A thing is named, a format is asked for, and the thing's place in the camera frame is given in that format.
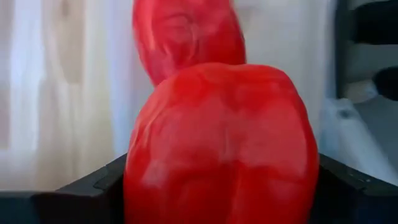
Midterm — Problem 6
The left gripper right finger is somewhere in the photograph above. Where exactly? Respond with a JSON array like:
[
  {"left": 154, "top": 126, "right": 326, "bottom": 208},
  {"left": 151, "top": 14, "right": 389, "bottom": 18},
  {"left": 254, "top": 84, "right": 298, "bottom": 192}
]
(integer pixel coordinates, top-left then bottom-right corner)
[{"left": 310, "top": 153, "right": 398, "bottom": 224}]

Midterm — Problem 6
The red bell pepper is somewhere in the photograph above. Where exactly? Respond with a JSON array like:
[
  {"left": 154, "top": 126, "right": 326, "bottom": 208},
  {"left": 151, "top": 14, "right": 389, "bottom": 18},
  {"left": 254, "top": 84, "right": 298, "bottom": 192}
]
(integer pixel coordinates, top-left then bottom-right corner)
[
  {"left": 132, "top": 0, "right": 247, "bottom": 87},
  {"left": 123, "top": 63, "right": 320, "bottom": 224}
]

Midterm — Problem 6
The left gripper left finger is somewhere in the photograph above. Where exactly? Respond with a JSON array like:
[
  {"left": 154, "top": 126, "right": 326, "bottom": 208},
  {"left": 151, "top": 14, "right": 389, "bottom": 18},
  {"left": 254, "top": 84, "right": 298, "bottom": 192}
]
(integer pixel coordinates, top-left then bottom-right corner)
[{"left": 0, "top": 153, "right": 129, "bottom": 224}]

